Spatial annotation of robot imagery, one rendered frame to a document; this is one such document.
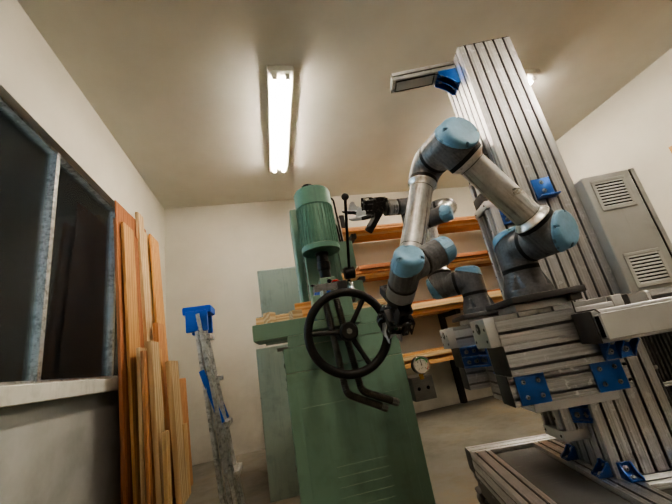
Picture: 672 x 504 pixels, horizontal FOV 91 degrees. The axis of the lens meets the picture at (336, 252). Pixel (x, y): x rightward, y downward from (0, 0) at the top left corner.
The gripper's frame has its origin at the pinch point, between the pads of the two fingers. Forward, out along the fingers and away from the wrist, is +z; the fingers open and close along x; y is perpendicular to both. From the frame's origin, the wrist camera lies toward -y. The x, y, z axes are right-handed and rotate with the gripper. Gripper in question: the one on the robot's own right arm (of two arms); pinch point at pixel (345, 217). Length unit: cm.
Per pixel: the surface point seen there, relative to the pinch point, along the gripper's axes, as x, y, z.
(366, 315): 35.0, -30.5, 1.1
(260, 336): 36, -31, 42
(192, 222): -259, -56, 127
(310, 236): 3.4, -6.1, 16.8
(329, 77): -129, 73, -22
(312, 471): 65, -67, 29
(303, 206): -6.6, 5.3, 17.7
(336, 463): 64, -67, 21
